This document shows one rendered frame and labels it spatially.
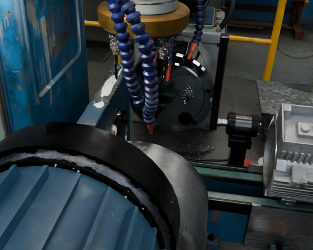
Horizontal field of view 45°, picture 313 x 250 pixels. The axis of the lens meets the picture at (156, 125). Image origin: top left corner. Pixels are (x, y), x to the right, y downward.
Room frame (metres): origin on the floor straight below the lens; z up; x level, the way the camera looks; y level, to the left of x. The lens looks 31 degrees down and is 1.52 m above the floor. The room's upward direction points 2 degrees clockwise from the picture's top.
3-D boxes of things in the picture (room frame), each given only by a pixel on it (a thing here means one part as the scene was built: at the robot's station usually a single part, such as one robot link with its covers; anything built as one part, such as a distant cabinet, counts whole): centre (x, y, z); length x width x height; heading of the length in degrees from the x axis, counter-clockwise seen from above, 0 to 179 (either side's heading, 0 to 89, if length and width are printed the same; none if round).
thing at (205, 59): (1.08, -0.05, 1.04); 0.41 x 0.25 x 0.25; 172
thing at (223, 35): (0.86, -0.15, 1.12); 0.04 x 0.03 x 0.26; 82
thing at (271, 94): (1.22, -0.48, 0.86); 0.27 x 0.24 x 0.12; 172
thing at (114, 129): (0.76, 0.09, 1.01); 0.15 x 0.02 x 0.15; 172
